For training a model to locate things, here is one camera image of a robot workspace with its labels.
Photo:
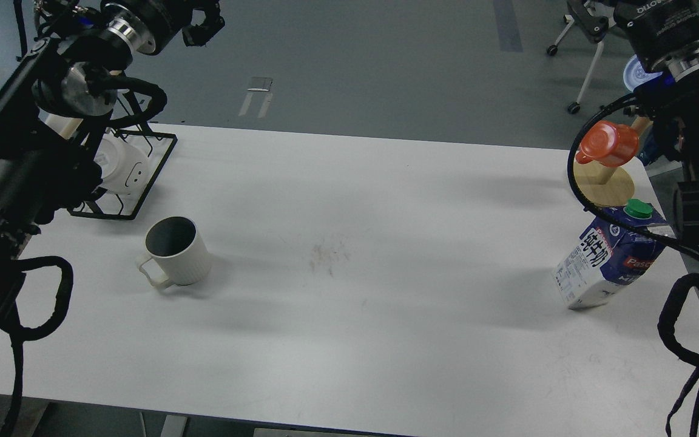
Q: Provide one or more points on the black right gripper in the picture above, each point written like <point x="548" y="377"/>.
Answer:
<point x="664" y="34"/>

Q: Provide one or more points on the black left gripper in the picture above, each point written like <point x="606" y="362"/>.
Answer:
<point x="149" y="26"/>

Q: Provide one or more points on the beige ribbed mug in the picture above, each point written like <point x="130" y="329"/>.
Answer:
<point x="175" y="254"/>

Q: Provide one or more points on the blue milk carton green cap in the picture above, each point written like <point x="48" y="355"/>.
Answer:
<point x="605" y="260"/>

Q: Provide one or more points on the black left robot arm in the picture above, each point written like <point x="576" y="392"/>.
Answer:
<point x="66" y="91"/>

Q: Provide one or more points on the orange plastic cup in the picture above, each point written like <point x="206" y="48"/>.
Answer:
<point x="609" y="144"/>

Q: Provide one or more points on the white cup smiley face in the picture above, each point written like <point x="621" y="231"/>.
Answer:
<point x="124" y="168"/>

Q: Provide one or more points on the blue ceramic mug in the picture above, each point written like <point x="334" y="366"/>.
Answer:
<point x="634" y="74"/>

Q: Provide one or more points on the wooden mug tree stand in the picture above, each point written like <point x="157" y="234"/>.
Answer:
<point x="607" y="186"/>

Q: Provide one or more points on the black wire cup rack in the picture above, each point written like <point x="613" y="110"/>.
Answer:
<point x="105" y="205"/>

